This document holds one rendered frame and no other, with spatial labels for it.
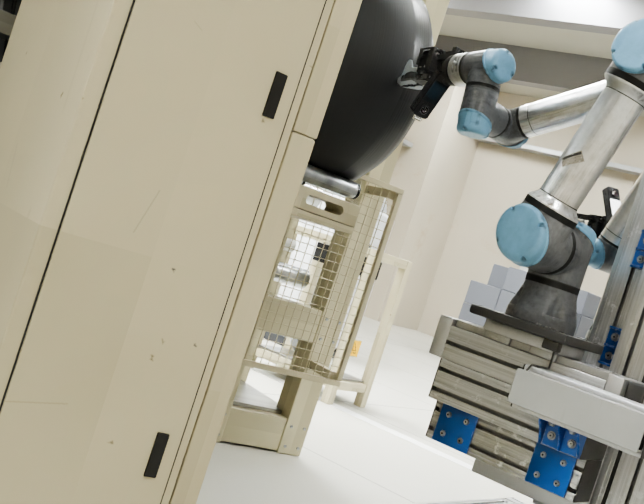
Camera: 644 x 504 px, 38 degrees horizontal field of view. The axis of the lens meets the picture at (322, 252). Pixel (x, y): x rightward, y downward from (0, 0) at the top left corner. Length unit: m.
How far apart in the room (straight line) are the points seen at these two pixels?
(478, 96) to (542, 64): 9.16
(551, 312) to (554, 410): 0.26
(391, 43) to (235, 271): 0.99
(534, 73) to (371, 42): 8.96
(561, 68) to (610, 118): 9.23
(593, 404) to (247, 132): 0.81
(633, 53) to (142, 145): 0.96
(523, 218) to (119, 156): 0.84
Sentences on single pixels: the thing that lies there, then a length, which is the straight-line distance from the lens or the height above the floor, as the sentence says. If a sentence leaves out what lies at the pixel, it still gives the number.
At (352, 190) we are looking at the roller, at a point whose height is 0.90.
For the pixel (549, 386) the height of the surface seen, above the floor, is 0.62.
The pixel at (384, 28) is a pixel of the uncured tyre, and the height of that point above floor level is 1.28.
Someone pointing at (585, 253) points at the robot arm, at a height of 0.89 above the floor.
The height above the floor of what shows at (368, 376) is 0.17.
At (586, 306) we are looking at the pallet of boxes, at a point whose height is 0.99.
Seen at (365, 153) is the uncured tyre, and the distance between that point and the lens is 2.43.
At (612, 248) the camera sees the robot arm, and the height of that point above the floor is 0.97.
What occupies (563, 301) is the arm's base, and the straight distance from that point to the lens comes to 2.03.
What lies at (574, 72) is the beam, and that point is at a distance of 11.07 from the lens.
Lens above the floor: 0.73
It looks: level
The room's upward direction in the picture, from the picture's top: 18 degrees clockwise
